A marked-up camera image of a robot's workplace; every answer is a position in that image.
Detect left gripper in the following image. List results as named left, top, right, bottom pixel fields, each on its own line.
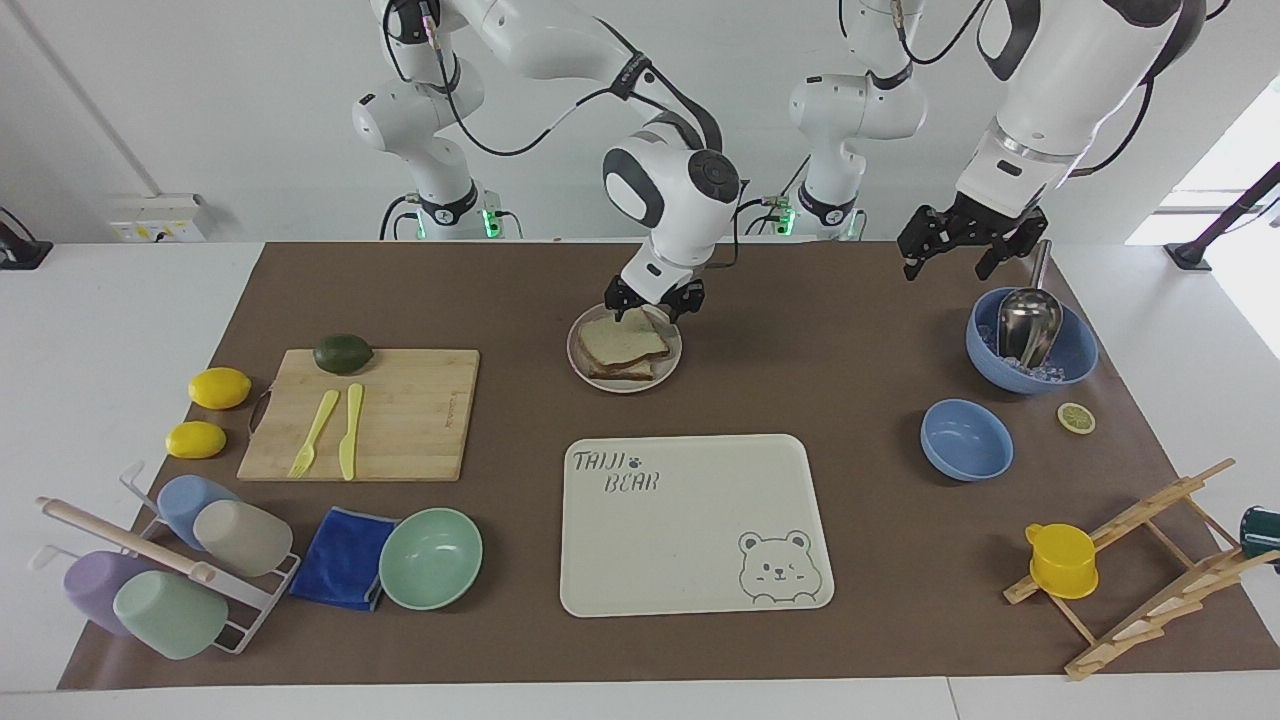
left=897, top=192, right=1050, bottom=282

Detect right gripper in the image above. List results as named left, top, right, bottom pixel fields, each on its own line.
left=603, top=277, right=707, bottom=324

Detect toast bread slice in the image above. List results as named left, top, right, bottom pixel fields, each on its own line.
left=585, top=312, right=675, bottom=383
left=577, top=307, right=670, bottom=367

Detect round beige plate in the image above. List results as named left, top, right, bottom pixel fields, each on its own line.
left=566, top=302, right=684, bottom=395

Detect metal scoop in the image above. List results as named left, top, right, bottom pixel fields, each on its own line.
left=996, top=238, right=1065, bottom=370

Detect large blue bowl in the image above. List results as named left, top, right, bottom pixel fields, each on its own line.
left=964, top=287, right=1100, bottom=396

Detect small blue bowl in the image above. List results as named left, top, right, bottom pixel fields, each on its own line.
left=919, top=398, right=1016, bottom=484

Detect cream tray with bear print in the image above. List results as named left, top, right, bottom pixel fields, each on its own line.
left=558, top=432, right=837, bottom=619

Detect black stand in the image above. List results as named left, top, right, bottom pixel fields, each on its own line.
left=0, top=206, right=54, bottom=272
left=1164, top=162, right=1280, bottom=272

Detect wooden cutting board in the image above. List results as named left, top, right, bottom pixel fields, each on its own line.
left=237, top=347, right=482, bottom=484

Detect dark green avocado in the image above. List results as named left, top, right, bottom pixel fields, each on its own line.
left=313, top=334, right=376, bottom=377

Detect yellow plastic knife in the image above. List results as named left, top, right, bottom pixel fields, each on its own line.
left=337, top=382, right=366, bottom=483

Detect mint green bowl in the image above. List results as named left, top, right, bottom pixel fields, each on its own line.
left=377, top=507, right=485, bottom=613

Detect yellow plastic fork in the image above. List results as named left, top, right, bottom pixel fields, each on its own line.
left=287, top=388, right=342, bottom=480

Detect blue cloth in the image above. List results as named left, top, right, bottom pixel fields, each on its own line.
left=288, top=506, right=402, bottom=613

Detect wooden dish rack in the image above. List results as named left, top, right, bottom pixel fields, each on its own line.
left=1003, top=457, right=1280, bottom=683

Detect dark green cup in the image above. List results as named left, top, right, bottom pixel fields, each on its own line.
left=1240, top=505, right=1280, bottom=563

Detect yellow lemon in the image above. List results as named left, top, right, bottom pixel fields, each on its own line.
left=188, top=367, right=253, bottom=412
left=165, top=420, right=229, bottom=461

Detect beige cup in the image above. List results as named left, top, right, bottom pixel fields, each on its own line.
left=192, top=498, right=295, bottom=579

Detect light blue cup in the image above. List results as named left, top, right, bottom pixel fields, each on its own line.
left=156, top=474, right=242, bottom=552

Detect mint green cup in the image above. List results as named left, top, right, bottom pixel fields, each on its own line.
left=112, top=569, right=230, bottom=662

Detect purple cup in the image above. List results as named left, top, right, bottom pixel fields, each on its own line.
left=63, top=550, right=153, bottom=638

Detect yellow cup with handle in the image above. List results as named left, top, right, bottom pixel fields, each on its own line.
left=1024, top=521, right=1101, bottom=602

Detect white wall socket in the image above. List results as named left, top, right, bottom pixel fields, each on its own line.
left=107, top=193, right=208, bottom=245

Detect white wire cup rack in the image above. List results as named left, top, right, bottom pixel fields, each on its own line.
left=29, top=461, right=302, bottom=657

